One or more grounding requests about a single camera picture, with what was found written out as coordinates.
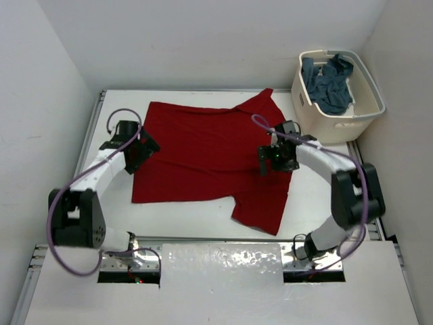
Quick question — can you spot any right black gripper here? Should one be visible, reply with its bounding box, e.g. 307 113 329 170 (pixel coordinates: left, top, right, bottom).
257 143 299 176

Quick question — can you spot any red t shirt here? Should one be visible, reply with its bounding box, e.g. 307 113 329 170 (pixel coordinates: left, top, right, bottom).
131 89 292 235

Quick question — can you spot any blue t shirt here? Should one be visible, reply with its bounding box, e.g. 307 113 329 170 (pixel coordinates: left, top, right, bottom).
301 53 354 116

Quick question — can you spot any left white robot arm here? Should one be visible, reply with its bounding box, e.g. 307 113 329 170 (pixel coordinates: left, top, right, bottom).
49 121 160 255

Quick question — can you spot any reflective foil panel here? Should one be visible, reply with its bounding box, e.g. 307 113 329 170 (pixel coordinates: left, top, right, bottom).
160 243 283 289

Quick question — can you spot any cream laundry basket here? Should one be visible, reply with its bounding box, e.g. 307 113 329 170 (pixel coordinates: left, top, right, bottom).
292 50 386 144

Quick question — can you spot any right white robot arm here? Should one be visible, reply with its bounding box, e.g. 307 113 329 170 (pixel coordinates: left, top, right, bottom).
252 114 386 262

